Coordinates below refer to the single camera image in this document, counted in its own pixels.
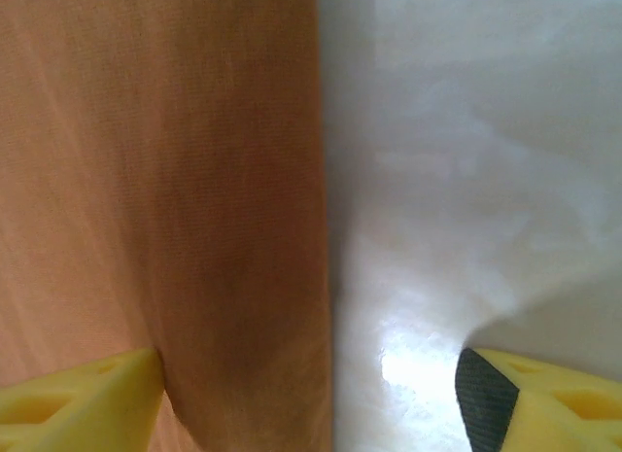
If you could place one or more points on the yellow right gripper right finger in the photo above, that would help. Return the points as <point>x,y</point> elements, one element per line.
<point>544,403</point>

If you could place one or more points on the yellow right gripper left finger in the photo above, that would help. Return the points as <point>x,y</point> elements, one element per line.
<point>73,403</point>

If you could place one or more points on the brown long pants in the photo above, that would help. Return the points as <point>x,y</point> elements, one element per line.
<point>160,180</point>

